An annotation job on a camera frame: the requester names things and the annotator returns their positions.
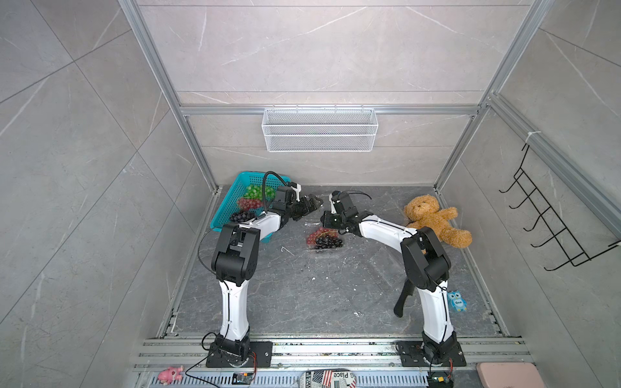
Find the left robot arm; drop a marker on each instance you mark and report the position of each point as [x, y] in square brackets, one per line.
[236, 257]

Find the black wire hook rack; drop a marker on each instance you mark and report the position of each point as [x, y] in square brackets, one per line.
[573, 252]

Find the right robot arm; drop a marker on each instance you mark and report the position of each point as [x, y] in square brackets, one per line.
[426, 267]

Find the blue owl toy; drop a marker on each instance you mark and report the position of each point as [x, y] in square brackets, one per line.
[456, 301]

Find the white wire mesh shelf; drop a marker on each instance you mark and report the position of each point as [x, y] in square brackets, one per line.
[288, 130]

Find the red grape bunch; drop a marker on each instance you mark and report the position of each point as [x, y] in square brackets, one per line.
[321, 232]

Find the black knife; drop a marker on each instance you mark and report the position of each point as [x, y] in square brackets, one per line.
[406, 292]

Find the brown teddy bear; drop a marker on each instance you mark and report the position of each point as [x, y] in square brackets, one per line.
[425, 211]

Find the clear plastic clamshell container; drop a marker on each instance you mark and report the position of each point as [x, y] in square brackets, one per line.
[311, 226]

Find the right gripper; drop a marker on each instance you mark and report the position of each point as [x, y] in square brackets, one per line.
[328, 216]

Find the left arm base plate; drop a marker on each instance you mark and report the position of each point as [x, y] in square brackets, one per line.
[240, 354]

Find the pink pad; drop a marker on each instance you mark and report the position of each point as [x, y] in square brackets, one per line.
[509, 375]

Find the pink pig toy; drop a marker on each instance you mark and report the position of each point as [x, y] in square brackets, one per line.
[171, 375]

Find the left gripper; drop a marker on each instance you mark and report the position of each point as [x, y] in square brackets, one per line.
[307, 208]

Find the dark purple grape bunch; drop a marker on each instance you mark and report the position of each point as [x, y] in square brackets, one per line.
[324, 243]

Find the green grape bunch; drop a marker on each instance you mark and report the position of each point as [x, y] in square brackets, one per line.
[256, 192]

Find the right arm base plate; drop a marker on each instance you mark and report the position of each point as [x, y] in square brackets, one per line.
[423, 353]

